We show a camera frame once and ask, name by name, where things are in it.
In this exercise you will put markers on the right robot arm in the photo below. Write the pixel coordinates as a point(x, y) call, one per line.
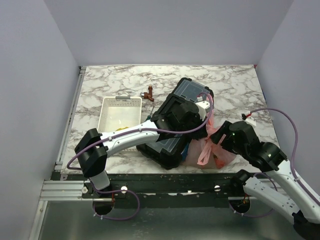
point(299, 204)

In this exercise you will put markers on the yellow fake fruit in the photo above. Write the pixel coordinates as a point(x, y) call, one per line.
point(120, 129)

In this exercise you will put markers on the black mounting base plate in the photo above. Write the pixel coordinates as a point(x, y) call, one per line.
point(164, 190)

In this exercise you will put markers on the aluminium frame rail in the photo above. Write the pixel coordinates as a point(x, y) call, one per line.
point(61, 189)

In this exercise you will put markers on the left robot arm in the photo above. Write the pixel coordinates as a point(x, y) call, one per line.
point(94, 148)

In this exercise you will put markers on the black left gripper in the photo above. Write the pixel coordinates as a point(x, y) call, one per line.
point(200, 133)

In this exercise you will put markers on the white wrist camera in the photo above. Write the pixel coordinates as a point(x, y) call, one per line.
point(249, 119)
point(203, 108)

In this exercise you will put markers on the pink plastic bag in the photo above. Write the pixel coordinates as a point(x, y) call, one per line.
point(204, 154)

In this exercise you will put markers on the black plastic toolbox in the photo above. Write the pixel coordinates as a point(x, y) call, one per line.
point(167, 153)

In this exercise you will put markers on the blue foil wrapper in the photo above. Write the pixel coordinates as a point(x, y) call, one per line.
point(184, 153)

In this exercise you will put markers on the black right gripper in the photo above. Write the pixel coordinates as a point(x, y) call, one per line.
point(217, 135)

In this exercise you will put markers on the white perforated plastic basket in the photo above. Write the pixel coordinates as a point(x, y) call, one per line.
point(119, 112)

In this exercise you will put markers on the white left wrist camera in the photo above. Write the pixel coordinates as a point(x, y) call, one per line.
point(203, 108)

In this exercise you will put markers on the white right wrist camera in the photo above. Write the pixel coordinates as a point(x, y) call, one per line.
point(249, 119)

